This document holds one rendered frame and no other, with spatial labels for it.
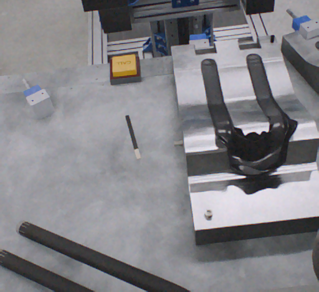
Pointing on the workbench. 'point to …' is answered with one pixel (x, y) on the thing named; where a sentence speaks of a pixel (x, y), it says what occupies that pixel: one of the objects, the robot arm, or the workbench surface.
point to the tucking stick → (133, 138)
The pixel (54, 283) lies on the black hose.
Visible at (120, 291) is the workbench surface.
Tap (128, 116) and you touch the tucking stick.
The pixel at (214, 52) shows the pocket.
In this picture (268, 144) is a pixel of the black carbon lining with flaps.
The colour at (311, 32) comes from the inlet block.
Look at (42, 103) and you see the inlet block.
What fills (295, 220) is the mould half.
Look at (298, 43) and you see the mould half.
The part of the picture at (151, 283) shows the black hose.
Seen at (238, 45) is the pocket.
